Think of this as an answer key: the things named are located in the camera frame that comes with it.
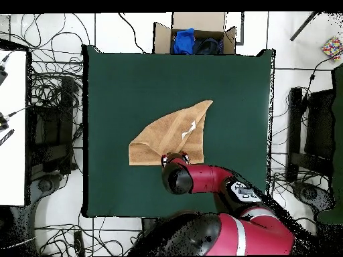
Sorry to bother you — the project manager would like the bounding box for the orange terry towel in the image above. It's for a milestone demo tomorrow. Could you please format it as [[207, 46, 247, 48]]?
[[128, 100, 214, 166]]

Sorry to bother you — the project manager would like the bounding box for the colourful dotted item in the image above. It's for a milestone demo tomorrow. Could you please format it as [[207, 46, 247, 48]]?
[[321, 36, 343, 62]]

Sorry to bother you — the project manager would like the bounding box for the dark green table cloth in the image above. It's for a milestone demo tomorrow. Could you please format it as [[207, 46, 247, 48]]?
[[81, 44, 275, 218]]

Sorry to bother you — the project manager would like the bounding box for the dark navy cloth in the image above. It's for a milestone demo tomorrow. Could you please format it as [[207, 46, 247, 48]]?
[[193, 36, 224, 55]]

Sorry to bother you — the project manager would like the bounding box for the blue cloth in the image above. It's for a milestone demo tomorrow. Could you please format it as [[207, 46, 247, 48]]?
[[172, 27, 196, 55]]

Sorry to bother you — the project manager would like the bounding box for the black power strip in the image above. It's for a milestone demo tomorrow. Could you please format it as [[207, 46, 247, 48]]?
[[73, 230, 86, 256]]

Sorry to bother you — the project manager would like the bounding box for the grey stand base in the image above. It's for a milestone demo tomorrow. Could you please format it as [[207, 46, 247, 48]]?
[[291, 181, 336, 212], [29, 173, 68, 207]]

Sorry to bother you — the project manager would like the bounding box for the brown cardboard box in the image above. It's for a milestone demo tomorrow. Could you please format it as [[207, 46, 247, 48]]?
[[153, 11, 237, 55]]

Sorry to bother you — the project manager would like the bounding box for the white table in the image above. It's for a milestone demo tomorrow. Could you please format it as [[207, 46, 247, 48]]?
[[0, 49, 29, 207]]

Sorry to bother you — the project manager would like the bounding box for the thin black bar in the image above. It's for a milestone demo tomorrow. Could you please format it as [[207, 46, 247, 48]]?
[[289, 11, 320, 41]]

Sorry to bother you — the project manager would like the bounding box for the black stand frame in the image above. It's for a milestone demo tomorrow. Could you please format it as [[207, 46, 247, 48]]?
[[286, 86, 336, 183], [27, 76, 80, 176]]

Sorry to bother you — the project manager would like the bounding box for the black cable tangle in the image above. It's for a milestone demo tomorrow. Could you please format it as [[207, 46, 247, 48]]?
[[269, 53, 343, 188], [0, 13, 93, 172], [34, 211, 143, 256]]

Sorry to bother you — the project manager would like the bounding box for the black ribbed strap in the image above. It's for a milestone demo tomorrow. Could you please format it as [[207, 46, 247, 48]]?
[[0, 128, 15, 147]]

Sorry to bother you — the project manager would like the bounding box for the black device with cable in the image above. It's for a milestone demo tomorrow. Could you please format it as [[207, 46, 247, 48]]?
[[0, 105, 33, 132]]

